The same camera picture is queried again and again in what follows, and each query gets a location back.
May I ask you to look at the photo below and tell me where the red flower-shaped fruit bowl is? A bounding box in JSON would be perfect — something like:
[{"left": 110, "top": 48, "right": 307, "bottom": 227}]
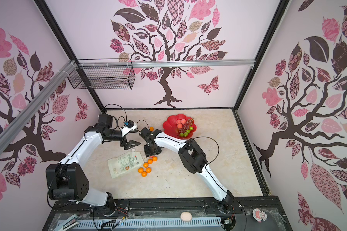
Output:
[{"left": 163, "top": 114, "right": 197, "bottom": 140}]

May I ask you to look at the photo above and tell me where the purple fake grape bunch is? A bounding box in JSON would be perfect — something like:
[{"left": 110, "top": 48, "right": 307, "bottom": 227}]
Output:
[{"left": 181, "top": 118, "right": 194, "bottom": 133}]

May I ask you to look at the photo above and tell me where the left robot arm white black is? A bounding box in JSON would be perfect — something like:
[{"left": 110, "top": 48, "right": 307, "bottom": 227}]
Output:
[{"left": 45, "top": 114, "right": 140, "bottom": 216}]

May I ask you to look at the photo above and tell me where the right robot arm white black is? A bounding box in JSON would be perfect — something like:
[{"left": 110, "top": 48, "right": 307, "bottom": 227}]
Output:
[{"left": 139, "top": 128, "right": 235, "bottom": 213}]

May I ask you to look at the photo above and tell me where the white printed snack pouch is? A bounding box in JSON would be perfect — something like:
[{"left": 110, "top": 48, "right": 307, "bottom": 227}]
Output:
[{"left": 107, "top": 149, "right": 144, "bottom": 179}]

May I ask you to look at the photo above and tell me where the white stapler tool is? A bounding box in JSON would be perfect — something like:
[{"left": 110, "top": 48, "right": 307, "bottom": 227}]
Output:
[{"left": 54, "top": 214, "right": 79, "bottom": 231}]

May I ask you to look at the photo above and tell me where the round pink cartoon sticker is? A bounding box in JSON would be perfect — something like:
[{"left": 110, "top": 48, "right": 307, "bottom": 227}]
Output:
[{"left": 252, "top": 208, "right": 268, "bottom": 223}]

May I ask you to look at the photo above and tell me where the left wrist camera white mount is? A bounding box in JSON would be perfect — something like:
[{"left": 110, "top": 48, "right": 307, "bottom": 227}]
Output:
[{"left": 121, "top": 120, "right": 137, "bottom": 137}]

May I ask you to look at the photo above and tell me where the black wire mesh basket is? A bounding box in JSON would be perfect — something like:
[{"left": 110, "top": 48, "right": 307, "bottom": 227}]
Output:
[{"left": 67, "top": 58, "right": 136, "bottom": 90}]

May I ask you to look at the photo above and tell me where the white vented cable duct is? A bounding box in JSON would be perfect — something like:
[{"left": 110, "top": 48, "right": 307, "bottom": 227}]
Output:
[{"left": 69, "top": 217, "right": 223, "bottom": 231}]

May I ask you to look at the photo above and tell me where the aluminium rail left wall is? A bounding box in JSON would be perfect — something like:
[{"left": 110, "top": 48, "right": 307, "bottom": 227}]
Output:
[{"left": 0, "top": 60, "right": 77, "bottom": 155}]

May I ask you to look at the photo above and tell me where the aluminium rail wall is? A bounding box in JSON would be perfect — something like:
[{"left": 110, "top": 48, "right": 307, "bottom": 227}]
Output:
[
  {"left": 0, "top": 60, "right": 77, "bottom": 155},
  {"left": 78, "top": 59, "right": 255, "bottom": 68}
]

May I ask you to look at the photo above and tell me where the aluminium rail back wall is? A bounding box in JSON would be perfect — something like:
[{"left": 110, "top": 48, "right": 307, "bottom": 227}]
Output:
[{"left": 78, "top": 59, "right": 255, "bottom": 68}]

